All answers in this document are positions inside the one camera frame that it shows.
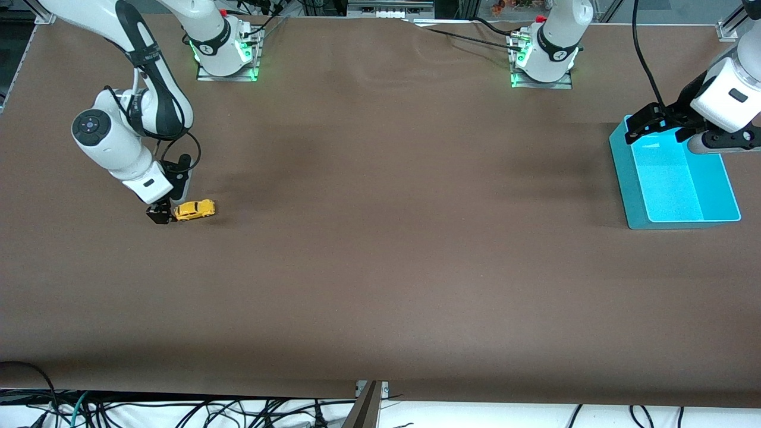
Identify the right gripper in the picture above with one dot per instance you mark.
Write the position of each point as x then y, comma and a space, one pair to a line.
159, 213

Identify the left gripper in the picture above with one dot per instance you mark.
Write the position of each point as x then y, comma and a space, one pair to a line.
679, 112

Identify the yellow beetle toy car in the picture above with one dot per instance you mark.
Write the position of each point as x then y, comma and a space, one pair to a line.
193, 209

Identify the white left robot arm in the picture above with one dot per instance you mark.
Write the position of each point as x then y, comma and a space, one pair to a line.
553, 35

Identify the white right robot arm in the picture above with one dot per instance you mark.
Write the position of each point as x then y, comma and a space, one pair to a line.
101, 134

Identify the teal plastic storage bin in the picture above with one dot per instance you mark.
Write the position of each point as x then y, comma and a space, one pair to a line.
672, 184

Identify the metal table leg beam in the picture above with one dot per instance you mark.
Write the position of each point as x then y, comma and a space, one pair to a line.
364, 410

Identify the white power strip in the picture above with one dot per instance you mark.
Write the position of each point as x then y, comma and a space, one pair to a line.
389, 10

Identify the metal corner bracket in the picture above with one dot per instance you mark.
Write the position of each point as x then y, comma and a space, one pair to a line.
44, 16
728, 31

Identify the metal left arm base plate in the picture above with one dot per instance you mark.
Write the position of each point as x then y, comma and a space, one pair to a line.
523, 83

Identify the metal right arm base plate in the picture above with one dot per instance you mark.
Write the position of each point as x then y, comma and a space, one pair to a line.
205, 76

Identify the metal table edge bracket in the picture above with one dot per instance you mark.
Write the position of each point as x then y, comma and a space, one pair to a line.
385, 389

